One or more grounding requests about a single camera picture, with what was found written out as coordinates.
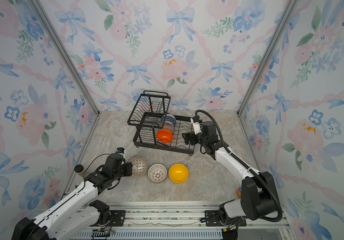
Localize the brown dotted pattern bowl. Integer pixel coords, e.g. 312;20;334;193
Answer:
129;156;148;178

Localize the white lattice pattern bowl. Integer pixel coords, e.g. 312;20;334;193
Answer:
147;164;168;184

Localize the orange plastic bowl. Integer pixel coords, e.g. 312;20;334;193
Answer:
156;129;173;143

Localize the blue triangle pattern bowl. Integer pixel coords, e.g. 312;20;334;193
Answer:
160;114;177;126

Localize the pink striped bowl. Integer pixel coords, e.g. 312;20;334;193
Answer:
159;122;175;134

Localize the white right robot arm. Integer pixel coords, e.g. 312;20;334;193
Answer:
183;119;283;225

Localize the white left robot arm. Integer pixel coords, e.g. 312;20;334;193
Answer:
12;148;133;240

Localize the small dark spice jar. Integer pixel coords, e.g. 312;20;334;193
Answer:
74;164;86;176

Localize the yellow plastic bowl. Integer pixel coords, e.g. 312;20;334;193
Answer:
168;164;189;184

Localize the orange soda can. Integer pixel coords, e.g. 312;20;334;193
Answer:
236;187;242;199

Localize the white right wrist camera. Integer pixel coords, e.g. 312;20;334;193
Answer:
191;117;202;135

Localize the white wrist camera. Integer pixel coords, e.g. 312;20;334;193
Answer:
115;147;125;155
191;117;202;135

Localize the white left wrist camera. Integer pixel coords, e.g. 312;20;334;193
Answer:
115;147;125;155

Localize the black corrugated cable conduit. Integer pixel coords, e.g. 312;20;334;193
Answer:
194;109;283;223

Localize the black wire dish rack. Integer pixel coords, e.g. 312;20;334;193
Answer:
127;90;195;156

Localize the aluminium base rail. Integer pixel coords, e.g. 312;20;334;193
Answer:
69;200;290;240

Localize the aluminium frame post right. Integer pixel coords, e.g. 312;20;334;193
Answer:
237;0;298;117

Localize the aluminium frame post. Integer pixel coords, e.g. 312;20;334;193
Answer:
237;0;298;117
28;1;100;116

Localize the aluminium frame post left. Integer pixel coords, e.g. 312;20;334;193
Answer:
28;1;100;116

